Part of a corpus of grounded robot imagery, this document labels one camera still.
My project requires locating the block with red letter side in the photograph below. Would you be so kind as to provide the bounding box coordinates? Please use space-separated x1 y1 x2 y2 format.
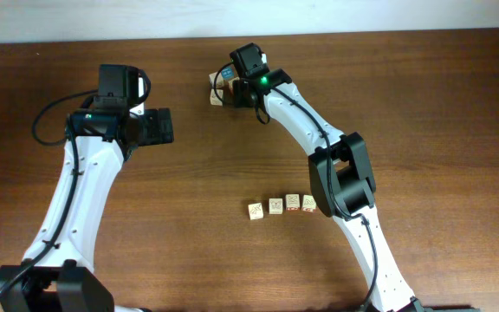
301 195 317 212

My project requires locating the block with donkey picture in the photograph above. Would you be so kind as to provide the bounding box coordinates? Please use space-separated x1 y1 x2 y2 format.
209 72 224 88

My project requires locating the small blue block edge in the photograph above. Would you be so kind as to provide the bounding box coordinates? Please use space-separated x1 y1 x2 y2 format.
210 89 224 107

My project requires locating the block with butterfly picture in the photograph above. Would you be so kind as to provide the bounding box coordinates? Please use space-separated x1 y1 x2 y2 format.
269 198 283 215

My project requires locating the block with red I and fish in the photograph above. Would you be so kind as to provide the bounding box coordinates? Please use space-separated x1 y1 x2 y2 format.
285 194 301 211

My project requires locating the block with bird picture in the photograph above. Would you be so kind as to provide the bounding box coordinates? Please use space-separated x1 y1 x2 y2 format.
248 203 264 220

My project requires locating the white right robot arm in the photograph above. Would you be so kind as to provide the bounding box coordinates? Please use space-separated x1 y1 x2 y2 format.
233 69 427 311

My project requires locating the block with blue letter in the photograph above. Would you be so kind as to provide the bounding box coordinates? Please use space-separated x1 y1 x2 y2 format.
221 66 237 81

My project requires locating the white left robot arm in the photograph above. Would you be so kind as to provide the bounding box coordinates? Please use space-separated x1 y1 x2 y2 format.
0 108 174 312

